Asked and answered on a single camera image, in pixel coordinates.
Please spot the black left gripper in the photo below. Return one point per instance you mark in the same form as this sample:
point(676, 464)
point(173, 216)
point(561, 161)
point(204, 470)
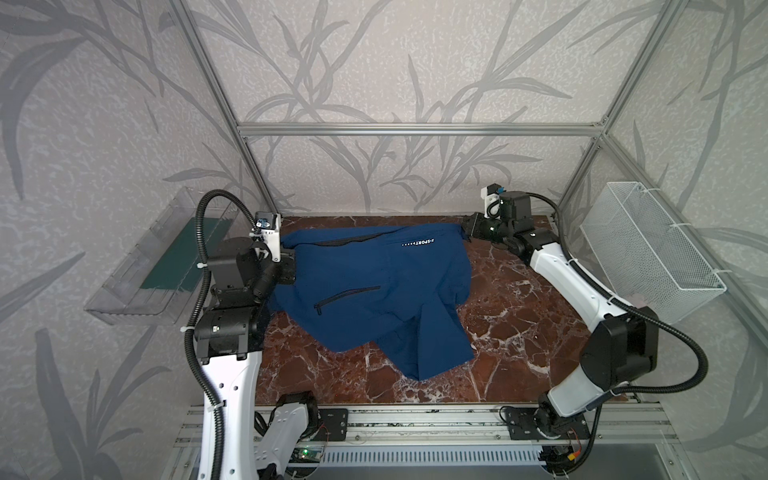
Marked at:
point(285, 268)

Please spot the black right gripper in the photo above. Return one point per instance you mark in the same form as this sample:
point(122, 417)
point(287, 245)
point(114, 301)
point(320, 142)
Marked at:
point(472, 225)

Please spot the blue zip jacket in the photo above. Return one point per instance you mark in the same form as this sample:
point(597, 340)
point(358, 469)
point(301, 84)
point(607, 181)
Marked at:
point(396, 286)

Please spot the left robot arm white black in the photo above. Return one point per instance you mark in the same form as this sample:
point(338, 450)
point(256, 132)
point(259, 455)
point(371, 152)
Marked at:
point(224, 342)

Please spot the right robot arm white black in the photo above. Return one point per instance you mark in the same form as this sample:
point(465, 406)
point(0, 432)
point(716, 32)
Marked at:
point(623, 342)

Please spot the green circuit board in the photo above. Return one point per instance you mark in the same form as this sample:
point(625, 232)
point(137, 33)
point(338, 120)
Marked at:
point(308, 454)

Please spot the right base wiring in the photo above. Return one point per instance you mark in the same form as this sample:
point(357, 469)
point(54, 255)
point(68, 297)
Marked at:
point(561, 459)

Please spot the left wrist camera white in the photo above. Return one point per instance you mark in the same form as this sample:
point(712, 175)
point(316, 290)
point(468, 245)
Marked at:
point(266, 235)

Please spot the clear plastic wall tray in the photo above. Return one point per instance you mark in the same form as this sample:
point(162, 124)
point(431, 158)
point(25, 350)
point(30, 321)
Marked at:
point(157, 282)

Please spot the aluminium frame horizontal bar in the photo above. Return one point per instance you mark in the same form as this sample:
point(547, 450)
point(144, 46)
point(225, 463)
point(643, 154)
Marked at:
point(418, 129)

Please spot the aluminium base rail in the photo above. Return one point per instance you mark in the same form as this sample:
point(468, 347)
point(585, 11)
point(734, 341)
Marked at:
point(480, 424)

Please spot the white wire mesh basket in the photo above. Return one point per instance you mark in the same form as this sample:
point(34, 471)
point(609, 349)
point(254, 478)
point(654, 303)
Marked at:
point(646, 256)

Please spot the aluminium frame corner post left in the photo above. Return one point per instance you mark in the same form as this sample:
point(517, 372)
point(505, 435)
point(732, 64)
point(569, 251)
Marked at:
point(185, 20)

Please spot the aluminium frame corner post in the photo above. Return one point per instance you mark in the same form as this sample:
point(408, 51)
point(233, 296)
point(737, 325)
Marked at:
point(666, 18)
point(185, 20)

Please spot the aluminium frame corner post right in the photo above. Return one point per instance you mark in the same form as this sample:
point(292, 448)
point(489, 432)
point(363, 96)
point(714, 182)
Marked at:
point(666, 18)

